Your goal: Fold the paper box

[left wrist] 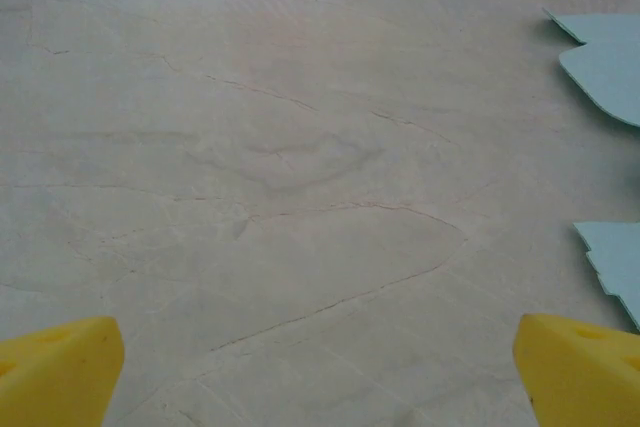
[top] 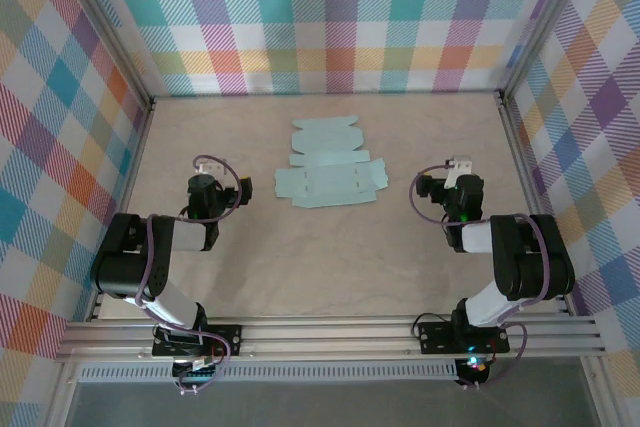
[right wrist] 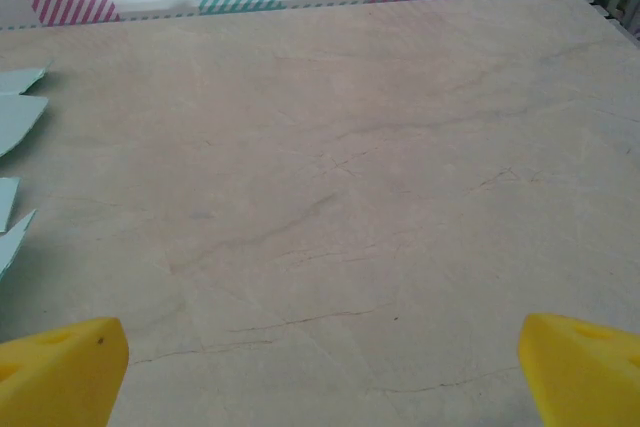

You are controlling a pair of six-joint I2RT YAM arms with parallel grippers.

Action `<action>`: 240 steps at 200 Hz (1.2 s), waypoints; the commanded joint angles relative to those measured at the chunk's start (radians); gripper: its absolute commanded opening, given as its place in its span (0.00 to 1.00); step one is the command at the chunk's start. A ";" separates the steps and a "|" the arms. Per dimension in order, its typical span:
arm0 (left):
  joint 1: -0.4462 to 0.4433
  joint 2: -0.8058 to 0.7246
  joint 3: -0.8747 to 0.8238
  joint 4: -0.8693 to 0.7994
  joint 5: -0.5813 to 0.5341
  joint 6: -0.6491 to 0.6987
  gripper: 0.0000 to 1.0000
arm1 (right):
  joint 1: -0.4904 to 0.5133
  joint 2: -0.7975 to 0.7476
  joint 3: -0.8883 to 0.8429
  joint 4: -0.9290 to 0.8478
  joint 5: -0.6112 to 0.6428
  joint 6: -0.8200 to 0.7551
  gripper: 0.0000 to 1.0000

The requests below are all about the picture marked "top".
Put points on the light blue paper box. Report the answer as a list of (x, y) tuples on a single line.
[(325, 182)]

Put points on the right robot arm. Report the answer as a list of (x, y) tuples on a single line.
[(520, 257)]

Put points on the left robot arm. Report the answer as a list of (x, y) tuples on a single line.
[(125, 257)]

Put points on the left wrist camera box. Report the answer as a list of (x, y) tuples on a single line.
[(211, 165)]

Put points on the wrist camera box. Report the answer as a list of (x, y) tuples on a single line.
[(211, 165), (462, 163)]

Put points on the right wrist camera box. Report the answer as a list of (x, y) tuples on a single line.
[(462, 163)]

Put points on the right aluminium side rail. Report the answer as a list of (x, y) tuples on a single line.
[(517, 147)]

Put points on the aluminium side rail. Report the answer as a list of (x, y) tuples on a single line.
[(134, 162), (517, 147)]

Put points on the left aluminium side rail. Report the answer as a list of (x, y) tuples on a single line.
[(134, 162)]

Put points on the thin aluminium wall rail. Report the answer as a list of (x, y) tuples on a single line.
[(325, 94)]

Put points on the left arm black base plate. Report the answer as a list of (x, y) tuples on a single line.
[(227, 339)]

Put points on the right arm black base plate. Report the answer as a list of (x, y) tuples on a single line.
[(435, 337)]

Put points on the wide aluminium mounting rail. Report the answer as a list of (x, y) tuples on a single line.
[(325, 339)]

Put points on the left aluminium corner post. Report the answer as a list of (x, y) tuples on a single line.
[(110, 37)]

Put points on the aluminium corner post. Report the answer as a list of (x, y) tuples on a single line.
[(545, 22), (110, 37)]

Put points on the right aluminium corner post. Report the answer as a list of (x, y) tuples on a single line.
[(545, 22)]

